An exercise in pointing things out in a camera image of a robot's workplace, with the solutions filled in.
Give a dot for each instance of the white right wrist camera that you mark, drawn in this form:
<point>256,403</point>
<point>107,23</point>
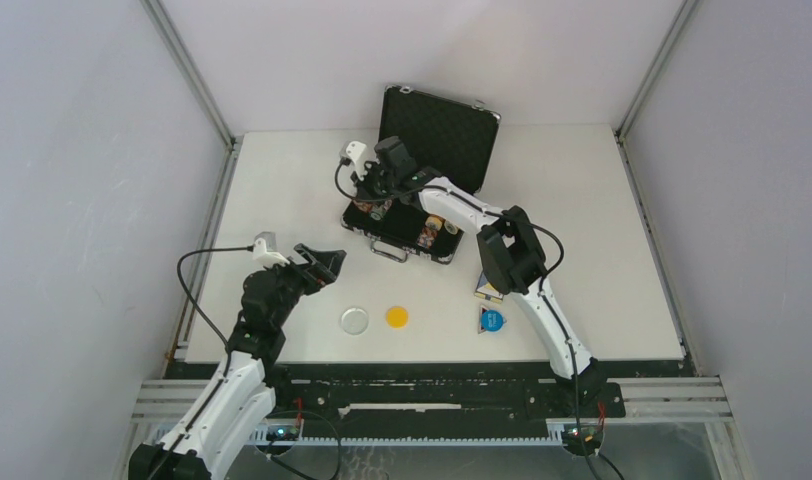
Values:
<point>357,154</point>

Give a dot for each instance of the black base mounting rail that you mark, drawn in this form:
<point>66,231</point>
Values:
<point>475,400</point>

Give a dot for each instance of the yellow blue chip stack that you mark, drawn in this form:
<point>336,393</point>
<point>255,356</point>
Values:
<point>451,228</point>

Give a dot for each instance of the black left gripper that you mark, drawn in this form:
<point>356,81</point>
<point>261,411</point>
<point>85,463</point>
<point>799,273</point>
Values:
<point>327,263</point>

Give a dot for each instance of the green yellow chip stack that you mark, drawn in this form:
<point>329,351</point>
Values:
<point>434,223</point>

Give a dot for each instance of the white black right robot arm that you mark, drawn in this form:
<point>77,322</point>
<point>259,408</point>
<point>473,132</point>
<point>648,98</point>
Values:
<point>512,257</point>

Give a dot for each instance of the orange blue chip stack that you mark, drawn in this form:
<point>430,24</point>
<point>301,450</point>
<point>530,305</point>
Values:
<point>428,236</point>

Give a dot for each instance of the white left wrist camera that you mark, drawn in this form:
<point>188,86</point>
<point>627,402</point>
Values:
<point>265,251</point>

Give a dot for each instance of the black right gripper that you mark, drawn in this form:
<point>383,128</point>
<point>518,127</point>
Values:
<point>365,185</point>

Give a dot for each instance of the playing card deck box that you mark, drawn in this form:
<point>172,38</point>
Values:
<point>486,291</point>

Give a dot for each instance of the purple orange chip stack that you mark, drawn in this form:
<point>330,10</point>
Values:
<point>363,206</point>

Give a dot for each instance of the yellow round button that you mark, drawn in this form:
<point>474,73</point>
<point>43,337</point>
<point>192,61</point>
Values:
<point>397,317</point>

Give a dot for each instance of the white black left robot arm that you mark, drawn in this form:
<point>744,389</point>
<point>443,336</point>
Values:
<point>243,389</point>

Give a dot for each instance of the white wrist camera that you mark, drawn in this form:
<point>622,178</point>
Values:
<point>265,251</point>
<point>357,154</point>

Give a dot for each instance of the black poker set case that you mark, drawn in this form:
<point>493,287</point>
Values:
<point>422,137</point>

